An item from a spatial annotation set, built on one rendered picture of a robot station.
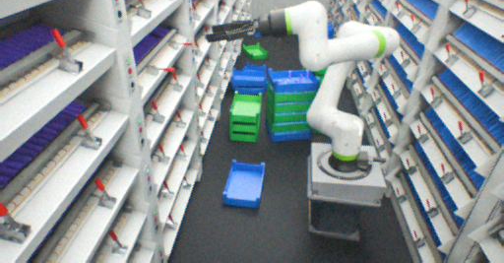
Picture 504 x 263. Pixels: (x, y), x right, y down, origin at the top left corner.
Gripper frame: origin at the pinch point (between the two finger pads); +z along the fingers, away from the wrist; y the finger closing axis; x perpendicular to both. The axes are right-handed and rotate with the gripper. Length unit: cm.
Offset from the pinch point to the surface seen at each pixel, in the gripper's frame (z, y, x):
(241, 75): 27, 167, -89
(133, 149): 24, -40, -20
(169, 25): 27.4, 29.7, -1.5
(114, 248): 32, -57, -44
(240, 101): 20, 103, -83
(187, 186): 39, 13, -84
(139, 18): 19.1, -15.1, 12.5
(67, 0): 23, -40, 24
